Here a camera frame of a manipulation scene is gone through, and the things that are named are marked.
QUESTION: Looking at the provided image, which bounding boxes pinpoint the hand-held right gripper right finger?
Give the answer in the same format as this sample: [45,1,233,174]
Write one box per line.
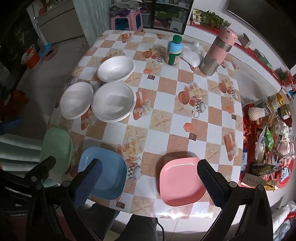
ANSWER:
[197,159,274,241]

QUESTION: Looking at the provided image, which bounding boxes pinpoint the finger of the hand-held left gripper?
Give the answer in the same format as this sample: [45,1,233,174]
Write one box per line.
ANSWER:
[24,156,56,185]

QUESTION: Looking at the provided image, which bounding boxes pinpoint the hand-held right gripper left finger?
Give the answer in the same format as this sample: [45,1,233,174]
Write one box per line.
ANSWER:
[25,158,103,241]

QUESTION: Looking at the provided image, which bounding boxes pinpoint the blue square plate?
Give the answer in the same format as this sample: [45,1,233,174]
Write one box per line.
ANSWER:
[78,146,128,200]

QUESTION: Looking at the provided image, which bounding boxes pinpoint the green square plate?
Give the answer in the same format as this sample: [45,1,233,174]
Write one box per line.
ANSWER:
[41,127,73,174]

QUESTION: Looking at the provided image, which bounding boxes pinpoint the pink square plate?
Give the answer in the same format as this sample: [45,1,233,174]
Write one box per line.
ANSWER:
[159,158,207,207]

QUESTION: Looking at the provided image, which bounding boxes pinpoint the white foam bowl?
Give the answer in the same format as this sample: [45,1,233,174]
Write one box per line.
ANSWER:
[92,82,137,122]
[97,56,136,82]
[59,82,94,120]

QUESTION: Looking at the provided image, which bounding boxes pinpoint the pale green plastic chair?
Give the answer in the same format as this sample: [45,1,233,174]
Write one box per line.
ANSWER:
[0,134,45,164]

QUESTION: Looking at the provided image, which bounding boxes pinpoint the small blue white bottle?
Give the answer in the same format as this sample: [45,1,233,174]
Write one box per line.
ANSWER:
[241,150,248,172]

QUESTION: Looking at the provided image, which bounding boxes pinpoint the white label card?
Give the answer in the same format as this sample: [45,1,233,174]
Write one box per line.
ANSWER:
[245,173,264,186]

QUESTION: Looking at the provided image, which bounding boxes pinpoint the blue plastic chair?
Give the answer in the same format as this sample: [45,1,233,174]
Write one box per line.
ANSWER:
[0,118,24,136]

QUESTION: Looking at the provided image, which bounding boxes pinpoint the red round tray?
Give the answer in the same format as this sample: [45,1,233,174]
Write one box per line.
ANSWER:
[239,103,293,189]

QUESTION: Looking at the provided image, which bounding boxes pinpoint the green snack packet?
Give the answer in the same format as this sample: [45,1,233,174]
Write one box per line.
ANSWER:
[265,126,275,149]

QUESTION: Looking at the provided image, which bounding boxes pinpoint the white seashell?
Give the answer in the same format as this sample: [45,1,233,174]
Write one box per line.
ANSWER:
[248,107,267,121]

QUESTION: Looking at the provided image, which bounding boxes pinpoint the checkered printed tablecloth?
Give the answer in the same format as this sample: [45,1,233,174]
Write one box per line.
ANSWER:
[47,30,245,219]

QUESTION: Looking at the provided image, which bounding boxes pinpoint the glass jar dark contents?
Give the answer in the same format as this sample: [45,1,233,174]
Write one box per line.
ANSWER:
[278,105,292,120]

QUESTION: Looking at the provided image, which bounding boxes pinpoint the glass jar gold lid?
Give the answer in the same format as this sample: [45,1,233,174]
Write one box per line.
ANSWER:
[268,93,284,110]

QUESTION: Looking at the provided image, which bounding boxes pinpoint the pink steel thermos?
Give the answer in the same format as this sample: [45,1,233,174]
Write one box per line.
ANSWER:
[199,27,238,76]

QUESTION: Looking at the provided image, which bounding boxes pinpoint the green capped bottle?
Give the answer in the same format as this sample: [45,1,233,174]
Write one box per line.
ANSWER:
[165,35,184,66]

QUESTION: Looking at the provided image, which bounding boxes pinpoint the white cabinet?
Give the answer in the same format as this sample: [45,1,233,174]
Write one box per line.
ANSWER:
[36,0,84,44]

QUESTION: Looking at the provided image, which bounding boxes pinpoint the white step stool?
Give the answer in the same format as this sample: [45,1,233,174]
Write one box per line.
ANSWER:
[169,20,186,32]

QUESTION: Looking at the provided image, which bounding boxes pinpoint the pink plastic stool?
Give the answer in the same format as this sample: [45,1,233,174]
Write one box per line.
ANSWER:
[110,10,144,32]

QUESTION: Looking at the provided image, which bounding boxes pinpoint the green potted plant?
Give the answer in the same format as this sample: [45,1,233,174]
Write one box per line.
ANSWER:
[194,9,230,29]

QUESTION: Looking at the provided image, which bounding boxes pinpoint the glass door cabinet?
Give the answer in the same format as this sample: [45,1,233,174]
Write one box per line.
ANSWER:
[143,0,194,29]

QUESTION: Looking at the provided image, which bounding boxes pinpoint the pile of clothes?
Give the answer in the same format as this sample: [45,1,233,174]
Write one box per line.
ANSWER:
[110,0,143,12]

